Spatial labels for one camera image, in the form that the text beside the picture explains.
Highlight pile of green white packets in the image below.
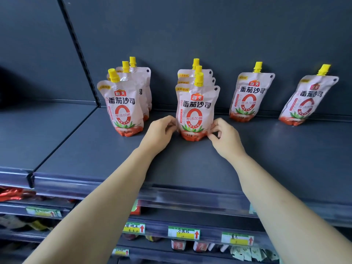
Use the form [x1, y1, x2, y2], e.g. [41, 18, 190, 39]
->
[230, 246, 280, 262]

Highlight person's left hand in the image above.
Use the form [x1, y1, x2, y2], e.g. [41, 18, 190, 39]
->
[139, 115, 178, 157]

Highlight row of red snack bags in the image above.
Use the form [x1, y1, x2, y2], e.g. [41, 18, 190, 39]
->
[0, 187, 36, 202]

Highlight row of dark sauce bottles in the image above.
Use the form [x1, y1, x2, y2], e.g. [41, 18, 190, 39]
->
[121, 233, 229, 253]

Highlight dark blue shelf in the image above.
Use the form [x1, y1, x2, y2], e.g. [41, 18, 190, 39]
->
[0, 0, 352, 264]

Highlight person's left forearm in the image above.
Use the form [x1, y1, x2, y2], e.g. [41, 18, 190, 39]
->
[23, 147, 163, 264]

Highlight person's right hand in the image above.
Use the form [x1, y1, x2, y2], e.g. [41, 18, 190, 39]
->
[208, 117, 247, 162]

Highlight person's right forearm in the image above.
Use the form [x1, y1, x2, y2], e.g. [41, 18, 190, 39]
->
[231, 152, 352, 264]

